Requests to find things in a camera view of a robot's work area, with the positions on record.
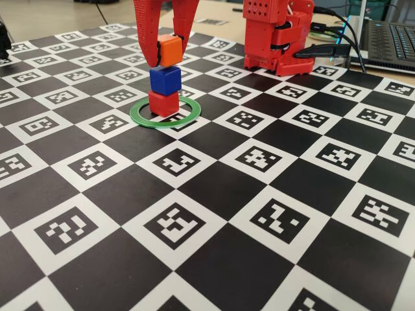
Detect grey laptop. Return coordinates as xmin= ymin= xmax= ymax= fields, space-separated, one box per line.
xmin=351 ymin=0 xmax=415 ymax=72

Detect black clamp handle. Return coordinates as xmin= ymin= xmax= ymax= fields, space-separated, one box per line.
xmin=293 ymin=44 xmax=351 ymax=60

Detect green flat ring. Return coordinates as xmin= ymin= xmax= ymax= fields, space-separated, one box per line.
xmin=129 ymin=95 xmax=202 ymax=130

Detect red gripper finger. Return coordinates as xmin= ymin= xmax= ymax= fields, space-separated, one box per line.
xmin=132 ymin=0 xmax=163 ymax=68
xmin=171 ymin=0 xmax=200 ymax=56

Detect red cube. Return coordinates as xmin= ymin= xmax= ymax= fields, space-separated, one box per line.
xmin=148 ymin=90 xmax=180 ymax=117

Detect blue cube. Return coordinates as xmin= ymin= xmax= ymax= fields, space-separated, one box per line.
xmin=149 ymin=65 xmax=182 ymax=97

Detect black plugged cable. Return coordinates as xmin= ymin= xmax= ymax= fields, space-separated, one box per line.
xmin=313 ymin=6 xmax=368 ymax=74
xmin=309 ymin=22 xmax=364 ymax=65

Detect printed marker paper strip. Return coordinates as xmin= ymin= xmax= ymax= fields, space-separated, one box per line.
xmin=193 ymin=17 xmax=230 ymax=27

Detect black device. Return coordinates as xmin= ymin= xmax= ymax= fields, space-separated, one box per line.
xmin=0 ymin=19 xmax=12 ymax=61

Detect orange cube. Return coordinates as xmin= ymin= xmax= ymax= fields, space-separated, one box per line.
xmin=157 ymin=34 xmax=183 ymax=68

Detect black white marker checkerboard mat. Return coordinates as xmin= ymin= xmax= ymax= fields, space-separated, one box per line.
xmin=0 ymin=22 xmax=415 ymax=311

